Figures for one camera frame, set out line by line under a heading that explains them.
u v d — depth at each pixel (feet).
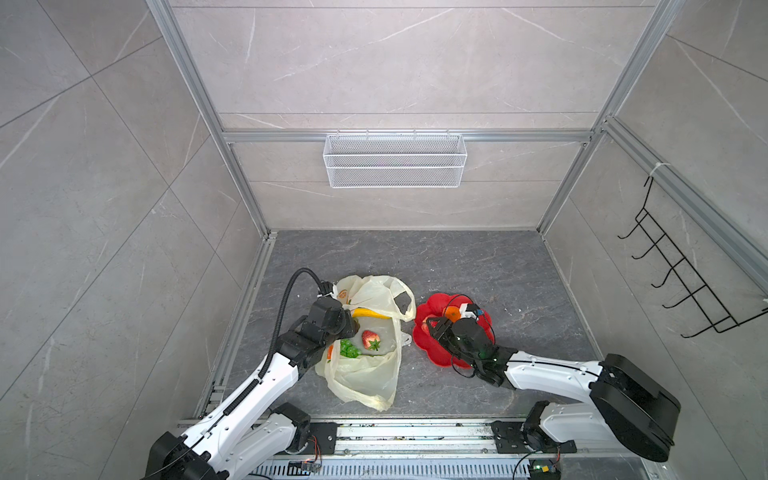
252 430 1.50
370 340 2.81
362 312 2.63
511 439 2.41
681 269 2.22
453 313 2.97
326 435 2.39
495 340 2.98
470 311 2.56
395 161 3.27
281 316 1.80
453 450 2.39
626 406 1.38
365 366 2.62
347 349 2.76
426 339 2.70
